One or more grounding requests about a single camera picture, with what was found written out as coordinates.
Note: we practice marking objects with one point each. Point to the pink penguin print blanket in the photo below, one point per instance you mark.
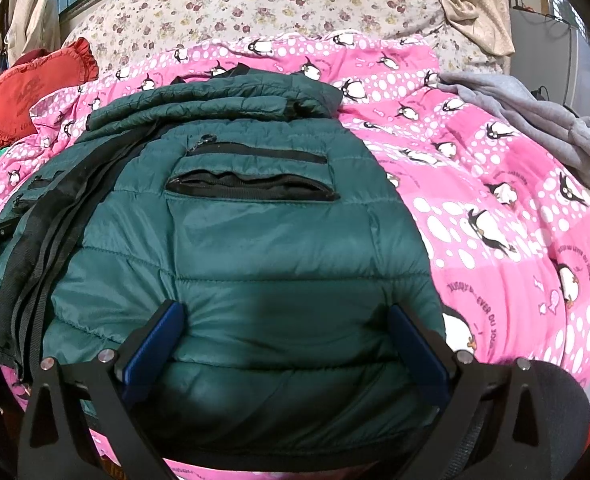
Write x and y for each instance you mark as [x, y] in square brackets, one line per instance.
[500, 200]

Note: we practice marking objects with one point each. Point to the white refrigerator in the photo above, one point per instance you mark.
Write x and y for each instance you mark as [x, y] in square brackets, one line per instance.
[550, 50]

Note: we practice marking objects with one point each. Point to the grey garment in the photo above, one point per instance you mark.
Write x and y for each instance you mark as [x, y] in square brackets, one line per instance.
[540, 110]

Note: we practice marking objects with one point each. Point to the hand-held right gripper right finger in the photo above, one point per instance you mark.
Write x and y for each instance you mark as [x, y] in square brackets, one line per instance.
[422, 355]

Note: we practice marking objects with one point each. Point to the floral bed sheet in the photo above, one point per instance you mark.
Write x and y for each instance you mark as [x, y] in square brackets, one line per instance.
[275, 0]

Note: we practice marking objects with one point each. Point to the dark green puffer jacket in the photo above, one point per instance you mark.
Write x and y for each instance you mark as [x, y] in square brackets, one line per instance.
[250, 270]

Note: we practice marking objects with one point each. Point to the beige curtain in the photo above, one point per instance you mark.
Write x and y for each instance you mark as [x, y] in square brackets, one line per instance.
[480, 5]
[35, 10]

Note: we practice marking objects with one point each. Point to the red heart-shaped ruffled cushion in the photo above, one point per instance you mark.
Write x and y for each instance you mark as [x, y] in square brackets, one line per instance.
[20, 95]

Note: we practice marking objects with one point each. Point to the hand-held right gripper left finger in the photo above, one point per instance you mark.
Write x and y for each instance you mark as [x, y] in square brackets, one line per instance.
[150, 355]

